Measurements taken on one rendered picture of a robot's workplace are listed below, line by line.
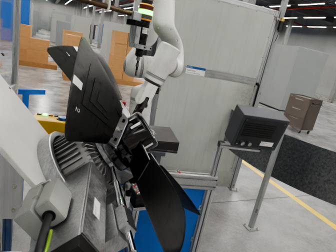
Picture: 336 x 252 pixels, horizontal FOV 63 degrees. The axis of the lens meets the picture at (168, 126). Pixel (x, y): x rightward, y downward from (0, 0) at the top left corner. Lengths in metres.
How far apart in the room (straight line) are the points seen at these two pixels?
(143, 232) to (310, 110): 6.39
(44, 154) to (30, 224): 0.25
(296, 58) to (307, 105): 3.29
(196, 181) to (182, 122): 1.49
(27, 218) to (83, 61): 0.31
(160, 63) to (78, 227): 0.72
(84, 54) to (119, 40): 8.32
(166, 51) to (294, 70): 9.54
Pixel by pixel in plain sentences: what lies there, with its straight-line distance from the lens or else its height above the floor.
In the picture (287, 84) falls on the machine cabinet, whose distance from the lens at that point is 10.46.
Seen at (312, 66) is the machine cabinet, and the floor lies 1.71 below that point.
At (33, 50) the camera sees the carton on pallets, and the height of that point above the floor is 0.49.
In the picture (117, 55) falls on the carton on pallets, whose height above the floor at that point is 0.86.
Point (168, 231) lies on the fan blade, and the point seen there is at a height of 1.06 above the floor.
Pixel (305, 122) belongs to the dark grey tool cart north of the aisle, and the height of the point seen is 0.30.
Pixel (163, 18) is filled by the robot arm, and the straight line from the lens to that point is 1.15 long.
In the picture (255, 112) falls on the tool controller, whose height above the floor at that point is 1.24.
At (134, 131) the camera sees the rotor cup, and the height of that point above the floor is 1.22.
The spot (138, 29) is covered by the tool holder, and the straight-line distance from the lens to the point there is 0.85.
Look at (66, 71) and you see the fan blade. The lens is 0.87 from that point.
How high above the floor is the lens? 1.47
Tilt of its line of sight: 16 degrees down
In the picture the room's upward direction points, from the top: 11 degrees clockwise
